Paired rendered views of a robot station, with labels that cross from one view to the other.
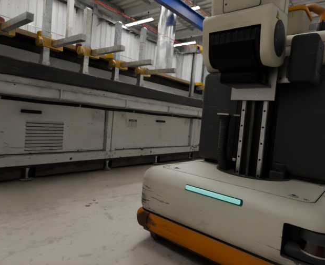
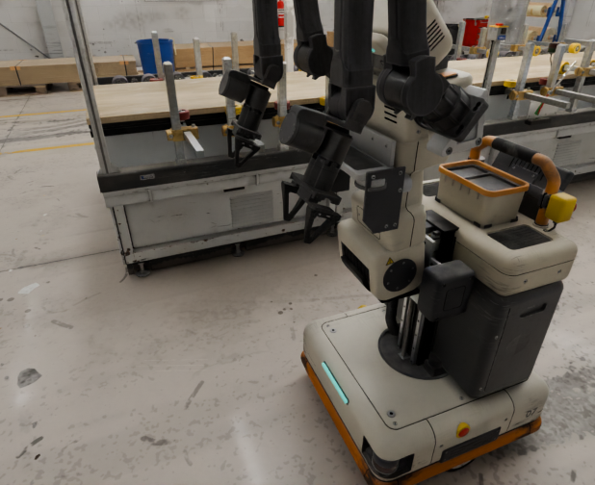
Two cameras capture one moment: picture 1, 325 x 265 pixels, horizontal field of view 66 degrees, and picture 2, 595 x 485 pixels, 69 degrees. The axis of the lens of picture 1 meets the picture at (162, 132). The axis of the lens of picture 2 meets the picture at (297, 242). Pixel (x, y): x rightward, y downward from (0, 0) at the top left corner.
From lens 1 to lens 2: 1.10 m
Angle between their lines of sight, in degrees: 38
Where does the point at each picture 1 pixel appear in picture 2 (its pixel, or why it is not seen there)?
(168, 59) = not seen: outside the picture
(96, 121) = not seen: hidden behind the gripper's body
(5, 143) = (213, 222)
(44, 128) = (250, 201)
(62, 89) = (257, 174)
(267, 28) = (373, 277)
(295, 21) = (479, 207)
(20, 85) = (213, 183)
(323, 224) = (380, 451)
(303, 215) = (374, 438)
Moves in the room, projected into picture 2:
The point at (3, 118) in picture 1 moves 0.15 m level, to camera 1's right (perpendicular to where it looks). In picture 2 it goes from (208, 199) to (230, 205)
